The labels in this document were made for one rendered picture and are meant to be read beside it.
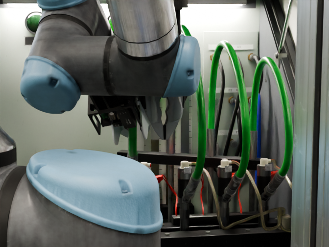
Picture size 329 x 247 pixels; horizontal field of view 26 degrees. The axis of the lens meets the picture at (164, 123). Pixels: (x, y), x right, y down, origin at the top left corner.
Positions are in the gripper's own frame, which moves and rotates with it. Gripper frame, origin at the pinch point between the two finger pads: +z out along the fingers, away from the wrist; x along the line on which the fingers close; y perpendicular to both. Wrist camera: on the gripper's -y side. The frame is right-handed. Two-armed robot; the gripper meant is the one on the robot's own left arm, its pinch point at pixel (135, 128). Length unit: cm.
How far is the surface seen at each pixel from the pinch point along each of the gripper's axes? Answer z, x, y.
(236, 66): 3.9, 17.9, -12.8
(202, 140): 5.0, 10.4, 1.5
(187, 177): 20.9, 4.1, -2.8
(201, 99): 1.2, 11.5, -4.4
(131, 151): 2.9, -1.7, 2.5
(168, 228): 29.0, -2.0, 2.8
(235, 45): 28, 16, -42
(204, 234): 27.6, 5.3, 6.5
